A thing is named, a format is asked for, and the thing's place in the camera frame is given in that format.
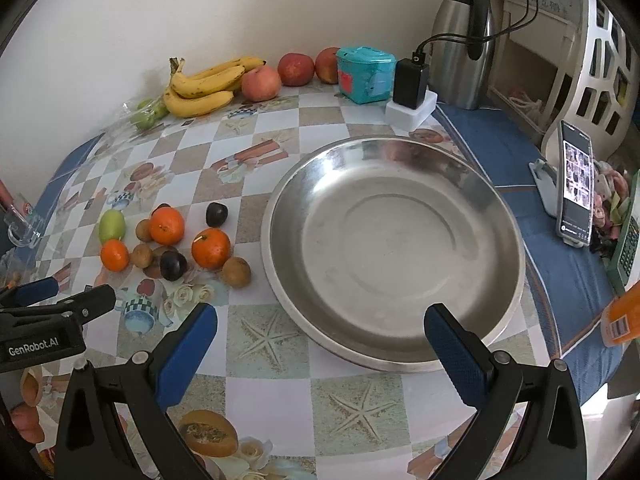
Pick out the large orange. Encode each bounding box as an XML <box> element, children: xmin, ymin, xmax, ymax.
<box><xmin>191</xmin><ymin>228</ymin><xmax>232</xmax><ymax>270</ymax></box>
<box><xmin>150</xmin><ymin>207</ymin><xmax>184</xmax><ymax>246</ymax></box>

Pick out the right red apple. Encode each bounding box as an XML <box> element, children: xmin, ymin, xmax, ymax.
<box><xmin>314</xmin><ymin>47</ymin><xmax>338</xmax><ymax>84</ymax></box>

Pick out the teal plastic box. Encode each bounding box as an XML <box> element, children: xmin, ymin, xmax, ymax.
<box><xmin>336</xmin><ymin>46</ymin><xmax>397</xmax><ymax>105</ymax></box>

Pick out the glass mug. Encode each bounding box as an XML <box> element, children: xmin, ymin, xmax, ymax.
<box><xmin>4</xmin><ymin>194</ymin><xmax>46</xmax><ymax>248</ymax></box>

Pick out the middle red apple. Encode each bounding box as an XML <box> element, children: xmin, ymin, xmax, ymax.
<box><xmin>278</xmin><ymin>53</ymin><xmax>314</xmax><ymax>87</ymax></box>

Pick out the black charger cable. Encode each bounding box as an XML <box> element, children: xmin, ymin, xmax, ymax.
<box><xmin>412</xmin><ymin>0</ymin><xmax>542</xmax><ymax>61</ymax></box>

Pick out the clear box of green fruit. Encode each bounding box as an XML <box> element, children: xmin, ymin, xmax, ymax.
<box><xmin>105</xmin><ymin>96</ymin><xmax>169</xmax><ymax>133</ymax></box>

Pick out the pale red apple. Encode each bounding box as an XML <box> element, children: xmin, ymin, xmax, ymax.
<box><xmin>241</xmin><ymin>65</ymin><xmax>282</xmax><ymax>103</ymax></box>

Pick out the green calculator box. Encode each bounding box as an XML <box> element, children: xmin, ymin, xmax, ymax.
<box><xmin>606</xmin><ymin>172</ymin><xmax>640</xmax><ymax>296</ymax></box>

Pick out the steel thermos jug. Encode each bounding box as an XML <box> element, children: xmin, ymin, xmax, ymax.
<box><xmin>428</xmin><ymin>0</ymin><xmax>496</xmax><ymax>110</ymax></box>

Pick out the blue cloth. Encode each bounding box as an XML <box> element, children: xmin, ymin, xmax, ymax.
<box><xmin>434</xmin><ymin>103</ymin><xmax>624</xmax><ymax>403</ymax></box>

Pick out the orange bottle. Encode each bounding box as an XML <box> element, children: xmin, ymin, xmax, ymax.
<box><xmin>601</xmin><ymin>290</ymin><xmax>640</xmax><ymax>347</ymax></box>

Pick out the white plastic basket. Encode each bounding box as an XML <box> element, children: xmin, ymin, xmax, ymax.
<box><xmin>541</xmin><ymin>0</ymin><xmax>639</xmax><ymax>166</ymax></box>

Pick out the black power adapter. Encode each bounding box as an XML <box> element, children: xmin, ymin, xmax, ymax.
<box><xmin>393</xmin><ymin>51</ymin><xmax>428</xmax><ymax>108</ymax></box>

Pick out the brown kiwi fruit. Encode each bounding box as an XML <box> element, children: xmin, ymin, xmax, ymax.
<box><xmin>136</xmin><ymin>219</ymin><xmax>153</xmax><ymax>243</ymax></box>
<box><xmin>130</xmin><ymin>243</ymin><xmax>154</xmax><ymax>270</ymax></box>
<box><xmin>221</xmin><ymin>257</ymin><xmax>252</xmax><ymax>288</ymax></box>

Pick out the dark plum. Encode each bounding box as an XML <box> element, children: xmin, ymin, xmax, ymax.
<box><xmin>151</xmin><ymin>203</ymin><xmax>171</xmax><ymax>216</ymax></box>
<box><xmin>160</xmin><ymin>250</ymin><xmax>188</xmax><ymax>282</ymax></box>
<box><xmin>205</xmin><ymin>202</ymin><xmax>229</xmax><ymax>228</ymax></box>

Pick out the large steel bowl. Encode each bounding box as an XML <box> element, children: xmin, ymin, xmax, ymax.
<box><xmin>260</xmin><ymin>136</ymin><xmax>525</xmax><ymax>373</ymax></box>

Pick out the yellow banana bunch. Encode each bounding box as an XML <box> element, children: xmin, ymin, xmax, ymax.
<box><xmin>163</xmin><ymin>56</ymin><xmax>266</xmax><ymax>118</ymax></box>

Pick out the small orange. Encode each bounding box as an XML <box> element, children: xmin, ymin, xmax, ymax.
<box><xmin>100</xmin><ymin>240</ymin><xmax>129</xmax><ymax>273</ymax></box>

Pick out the white phone stand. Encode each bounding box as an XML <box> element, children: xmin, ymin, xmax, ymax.
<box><xmin>528</xmin><ymin>158</ymin><xmax>559</xmax><ymax>218</ymax></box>

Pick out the smartphone on stand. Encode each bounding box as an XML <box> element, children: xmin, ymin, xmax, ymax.
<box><xmin>556</xmin><ymin>120</ymin><xmax>594</xmax><ymax>248</ymax></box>

